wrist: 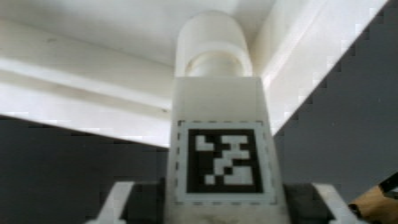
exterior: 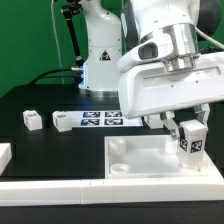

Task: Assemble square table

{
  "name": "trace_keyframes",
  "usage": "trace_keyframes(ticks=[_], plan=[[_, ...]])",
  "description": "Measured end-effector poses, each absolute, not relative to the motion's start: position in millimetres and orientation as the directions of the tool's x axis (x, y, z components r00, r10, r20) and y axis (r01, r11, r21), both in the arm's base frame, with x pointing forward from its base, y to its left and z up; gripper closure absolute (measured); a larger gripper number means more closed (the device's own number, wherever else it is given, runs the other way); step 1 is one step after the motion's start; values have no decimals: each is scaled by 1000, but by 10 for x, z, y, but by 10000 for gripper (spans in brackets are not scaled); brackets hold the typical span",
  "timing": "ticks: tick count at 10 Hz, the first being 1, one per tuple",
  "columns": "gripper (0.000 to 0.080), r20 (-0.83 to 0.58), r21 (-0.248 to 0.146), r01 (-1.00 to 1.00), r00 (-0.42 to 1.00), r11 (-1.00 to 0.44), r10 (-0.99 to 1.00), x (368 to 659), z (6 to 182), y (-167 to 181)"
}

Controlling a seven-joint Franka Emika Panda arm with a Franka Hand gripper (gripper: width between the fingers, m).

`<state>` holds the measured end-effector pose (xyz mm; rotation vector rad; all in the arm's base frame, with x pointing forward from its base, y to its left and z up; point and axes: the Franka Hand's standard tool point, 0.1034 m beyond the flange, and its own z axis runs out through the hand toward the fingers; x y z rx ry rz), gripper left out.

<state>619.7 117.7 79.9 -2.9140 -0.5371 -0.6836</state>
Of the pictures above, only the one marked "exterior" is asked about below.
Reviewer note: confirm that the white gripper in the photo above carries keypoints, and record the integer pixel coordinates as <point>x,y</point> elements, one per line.
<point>150,89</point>

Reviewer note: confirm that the white square table top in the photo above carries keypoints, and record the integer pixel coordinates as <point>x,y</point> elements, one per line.
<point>149,156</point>

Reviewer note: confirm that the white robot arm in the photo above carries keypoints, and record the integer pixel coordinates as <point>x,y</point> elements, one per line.
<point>111,37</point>

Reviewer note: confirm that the white L-shaped obstacle fence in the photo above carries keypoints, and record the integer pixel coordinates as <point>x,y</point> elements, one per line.
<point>101,191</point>

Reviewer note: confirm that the white marker sheet with tags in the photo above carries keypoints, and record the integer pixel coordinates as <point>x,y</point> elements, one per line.
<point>109,118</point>

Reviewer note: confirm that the white block at left edge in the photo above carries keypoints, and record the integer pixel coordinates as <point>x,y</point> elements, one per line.
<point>5,155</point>

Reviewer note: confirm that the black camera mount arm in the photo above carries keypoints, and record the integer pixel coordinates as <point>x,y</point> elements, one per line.
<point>72,8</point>

